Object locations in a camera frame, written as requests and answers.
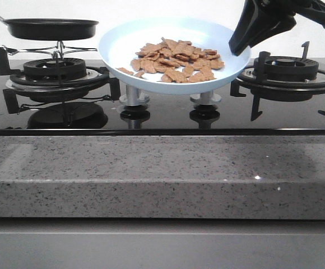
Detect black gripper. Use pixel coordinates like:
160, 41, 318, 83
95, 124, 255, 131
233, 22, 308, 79
229, 0, 325, 55

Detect brown meat pieces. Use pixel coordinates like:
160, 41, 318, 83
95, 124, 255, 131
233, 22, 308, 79
118, 38, 225, 84

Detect light blue plate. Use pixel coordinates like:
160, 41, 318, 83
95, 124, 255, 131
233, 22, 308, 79
98, 17, 251, 95

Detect black frying pan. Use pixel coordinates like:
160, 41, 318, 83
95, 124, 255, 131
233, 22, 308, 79
0, 16, 99, 41

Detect right black gas burner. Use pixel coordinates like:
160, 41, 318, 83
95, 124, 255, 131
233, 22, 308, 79
263, 55, 319, 82

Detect black gas burner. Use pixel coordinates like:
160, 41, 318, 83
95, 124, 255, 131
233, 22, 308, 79
263, 55, 319, 82
23, 58, 86, 81

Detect right black pan support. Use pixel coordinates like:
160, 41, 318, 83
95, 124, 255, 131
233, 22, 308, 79
230, 41, 325, 120

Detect black pan support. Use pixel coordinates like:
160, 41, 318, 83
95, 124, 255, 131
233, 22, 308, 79
230, 41, 325, 120
0, 46, 120, 114

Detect silver right stove knob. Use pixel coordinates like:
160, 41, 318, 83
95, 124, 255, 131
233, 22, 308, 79
190, 91, 221, 105

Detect silver stove knob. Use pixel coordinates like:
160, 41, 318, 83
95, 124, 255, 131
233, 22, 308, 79
119, 85, 150, 106
190, 91, 221, 105

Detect black glass cooktop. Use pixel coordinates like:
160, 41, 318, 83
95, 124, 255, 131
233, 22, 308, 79
0, 76, 325, 136

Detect silver left stove knob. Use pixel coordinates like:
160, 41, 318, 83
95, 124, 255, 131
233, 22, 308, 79
119, 85, 150, 106

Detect left black gas burner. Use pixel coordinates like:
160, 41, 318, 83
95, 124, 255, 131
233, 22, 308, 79
23, 58, 86, 81

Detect left black pan support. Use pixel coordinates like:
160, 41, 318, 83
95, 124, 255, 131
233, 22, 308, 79
0, 46, 120, 114

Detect grey cabinet drawer front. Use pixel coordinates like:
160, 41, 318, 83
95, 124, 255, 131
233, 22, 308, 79
0, 219, 325, 268

